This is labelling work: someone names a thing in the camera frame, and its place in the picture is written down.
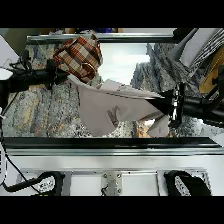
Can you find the red checked shirt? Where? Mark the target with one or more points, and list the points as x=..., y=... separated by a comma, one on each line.
x=78, y=55

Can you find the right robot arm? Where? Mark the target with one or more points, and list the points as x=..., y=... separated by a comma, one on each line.
x=203, y=106

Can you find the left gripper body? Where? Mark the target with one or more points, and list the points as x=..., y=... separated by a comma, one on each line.
x=60, y=76

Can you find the beige shirt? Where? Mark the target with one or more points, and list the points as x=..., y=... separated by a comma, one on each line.
x=106, y=106

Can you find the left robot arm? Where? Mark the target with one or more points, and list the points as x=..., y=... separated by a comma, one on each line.
x=26, y=79

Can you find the grey garment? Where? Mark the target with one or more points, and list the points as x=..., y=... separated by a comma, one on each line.
x=196, y=43

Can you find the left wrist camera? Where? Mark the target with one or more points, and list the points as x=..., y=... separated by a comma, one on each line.
x=51, y=65

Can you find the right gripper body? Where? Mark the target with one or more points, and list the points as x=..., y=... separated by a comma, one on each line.
x=163, y=102

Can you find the silver frame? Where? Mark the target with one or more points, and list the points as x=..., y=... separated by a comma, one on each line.
x=133, y=160

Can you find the striped garment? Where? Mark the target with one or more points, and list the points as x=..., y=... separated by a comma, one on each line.
x=213, y=46

